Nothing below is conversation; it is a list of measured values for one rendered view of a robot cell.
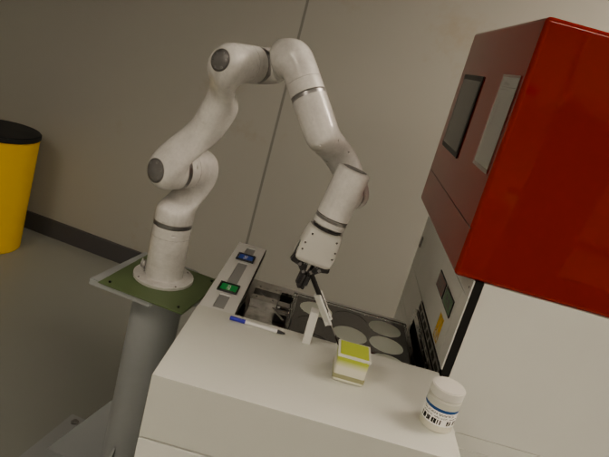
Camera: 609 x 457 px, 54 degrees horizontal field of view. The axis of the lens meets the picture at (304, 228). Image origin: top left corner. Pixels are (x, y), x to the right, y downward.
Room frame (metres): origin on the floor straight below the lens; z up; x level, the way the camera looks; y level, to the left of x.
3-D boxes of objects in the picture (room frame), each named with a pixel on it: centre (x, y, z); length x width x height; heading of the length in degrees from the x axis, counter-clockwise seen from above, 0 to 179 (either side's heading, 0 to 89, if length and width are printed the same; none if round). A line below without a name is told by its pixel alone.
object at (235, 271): (1.64, 0.16, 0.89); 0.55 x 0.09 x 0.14; 179
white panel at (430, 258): (1.76, -0.43, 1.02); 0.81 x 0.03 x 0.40; 179
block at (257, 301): (1.63, 0.06, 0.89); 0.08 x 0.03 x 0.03; 89
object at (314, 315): (1.33, -0.09, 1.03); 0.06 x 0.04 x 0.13; 89
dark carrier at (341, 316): (1.57, -0.21, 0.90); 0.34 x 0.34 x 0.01; 89
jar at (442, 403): (1.12, -0.38, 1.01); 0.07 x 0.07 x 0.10
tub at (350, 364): (1.21, -0.18, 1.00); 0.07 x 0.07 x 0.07; 0
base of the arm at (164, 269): (1.75, 0.39, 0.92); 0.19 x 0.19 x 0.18
